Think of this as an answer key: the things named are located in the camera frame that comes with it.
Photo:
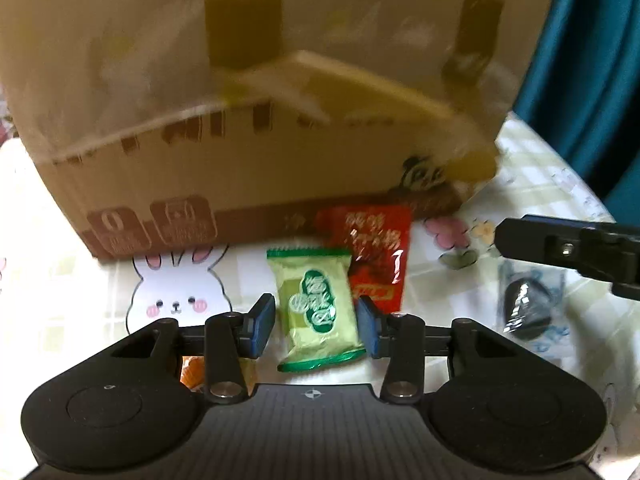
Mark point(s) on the brown cardboard box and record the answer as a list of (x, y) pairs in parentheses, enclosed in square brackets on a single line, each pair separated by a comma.
[(165, 124)]

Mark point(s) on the green candy packet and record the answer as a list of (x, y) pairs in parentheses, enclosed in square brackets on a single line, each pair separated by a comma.
[(316, 309)]

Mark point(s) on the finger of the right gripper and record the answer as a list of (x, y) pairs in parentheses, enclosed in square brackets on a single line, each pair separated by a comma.
[(602, 251)]

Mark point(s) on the orange cracker pack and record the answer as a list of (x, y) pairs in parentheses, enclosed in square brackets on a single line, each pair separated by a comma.
[(193, 373)]

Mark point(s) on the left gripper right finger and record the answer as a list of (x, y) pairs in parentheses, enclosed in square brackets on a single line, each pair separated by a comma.
[(405, 341)]

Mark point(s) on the red snack packet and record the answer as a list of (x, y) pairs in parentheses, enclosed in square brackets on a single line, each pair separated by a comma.
[(378, 237)]

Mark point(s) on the teal curtain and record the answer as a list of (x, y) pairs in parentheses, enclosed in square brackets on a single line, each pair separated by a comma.
[(581, 94)]

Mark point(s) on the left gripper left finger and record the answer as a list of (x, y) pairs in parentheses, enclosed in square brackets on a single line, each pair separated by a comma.
[(145, 363)]

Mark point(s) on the plaid bunny bedsheet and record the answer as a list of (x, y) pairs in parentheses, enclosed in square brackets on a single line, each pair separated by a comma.
[(59, 305)]

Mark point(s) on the black-content clear packet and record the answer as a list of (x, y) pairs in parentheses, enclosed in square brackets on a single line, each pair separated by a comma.
[(531, 304)]

